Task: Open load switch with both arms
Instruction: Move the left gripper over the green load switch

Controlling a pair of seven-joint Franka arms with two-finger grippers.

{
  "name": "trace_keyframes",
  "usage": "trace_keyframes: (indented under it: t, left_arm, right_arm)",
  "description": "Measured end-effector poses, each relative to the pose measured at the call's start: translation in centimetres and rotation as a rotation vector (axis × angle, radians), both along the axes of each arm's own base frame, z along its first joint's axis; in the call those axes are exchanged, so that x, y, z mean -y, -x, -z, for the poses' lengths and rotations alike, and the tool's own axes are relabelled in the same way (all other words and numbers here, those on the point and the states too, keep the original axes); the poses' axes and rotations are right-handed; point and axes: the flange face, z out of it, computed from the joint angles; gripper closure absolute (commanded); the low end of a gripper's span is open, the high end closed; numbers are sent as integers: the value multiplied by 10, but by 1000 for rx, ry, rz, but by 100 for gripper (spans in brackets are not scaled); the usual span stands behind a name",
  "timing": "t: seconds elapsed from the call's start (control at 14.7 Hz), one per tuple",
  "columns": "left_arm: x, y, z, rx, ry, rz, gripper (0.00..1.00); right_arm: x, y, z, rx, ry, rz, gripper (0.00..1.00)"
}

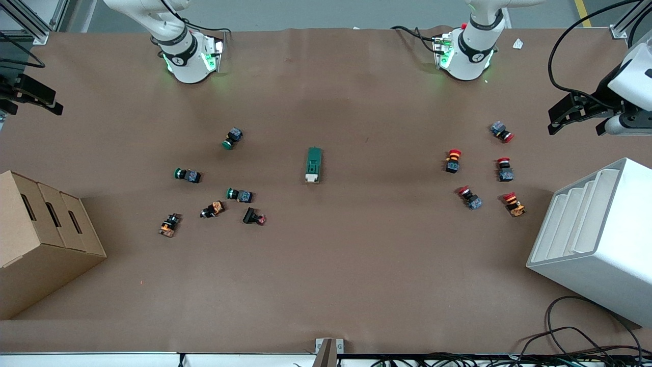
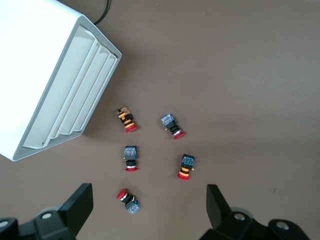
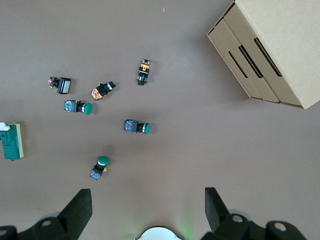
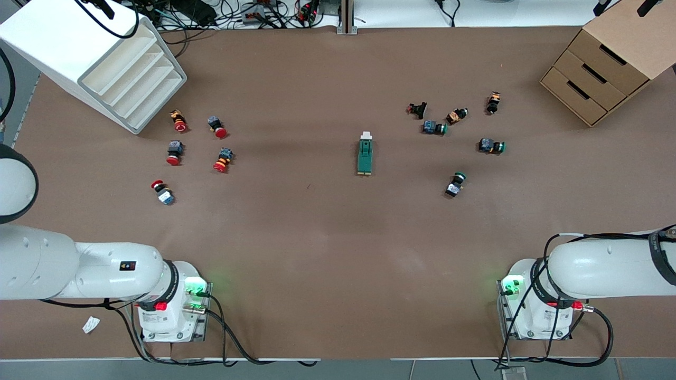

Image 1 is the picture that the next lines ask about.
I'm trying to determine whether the red button orange clear block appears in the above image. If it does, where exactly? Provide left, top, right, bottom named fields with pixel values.
left=503, top=192, right=526, bottom=218

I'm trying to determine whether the brown cardboard box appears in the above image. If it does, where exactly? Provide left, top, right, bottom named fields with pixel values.
left=0, top=170, right=107, bottom=321

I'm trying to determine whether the black base cable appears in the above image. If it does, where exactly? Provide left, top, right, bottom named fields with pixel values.
left=391, top=25, right=440, bottom=55

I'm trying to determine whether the brown paper table cover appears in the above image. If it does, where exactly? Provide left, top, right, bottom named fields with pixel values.
left=0, top=25, right=652, bottom=355

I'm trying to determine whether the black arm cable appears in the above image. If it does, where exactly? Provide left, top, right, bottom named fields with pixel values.
left=0, top=31, right=46, bottom=69
left=548, top=0, right=652, bottom=110

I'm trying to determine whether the metal edge bracket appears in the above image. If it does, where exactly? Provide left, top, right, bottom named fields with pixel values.
left=312, top=337, right=345, bottom=367

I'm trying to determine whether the black cable bundle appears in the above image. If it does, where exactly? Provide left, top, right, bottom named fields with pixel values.
left=369, top=352, right=652, bottom=367

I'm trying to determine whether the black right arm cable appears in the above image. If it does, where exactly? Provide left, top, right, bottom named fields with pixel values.
left=0, top=31, right=46, bottom=69

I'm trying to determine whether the green load switch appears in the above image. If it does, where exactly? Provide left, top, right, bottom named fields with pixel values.
left=305, top=147, right=323, bottom=184

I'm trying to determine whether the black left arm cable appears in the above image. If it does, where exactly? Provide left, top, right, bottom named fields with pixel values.
left=548, top=0, right=652, bottom=110

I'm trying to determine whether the black looped cable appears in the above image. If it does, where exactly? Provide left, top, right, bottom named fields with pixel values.
left=517, top=296, right=643, bottom=357

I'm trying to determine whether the white table edge rail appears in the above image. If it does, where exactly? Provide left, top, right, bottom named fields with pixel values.
left=0, top=351, right=652, bottom=367

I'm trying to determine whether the aluminium frame profile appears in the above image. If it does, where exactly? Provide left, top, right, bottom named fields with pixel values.
left=610, top=0, right=652, bottom=40
left=0, top=0, right=71, bottom=45

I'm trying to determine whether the white slotted plastic bin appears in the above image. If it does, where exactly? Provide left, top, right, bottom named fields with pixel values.
left=526, top=157, right=652, bottom=328

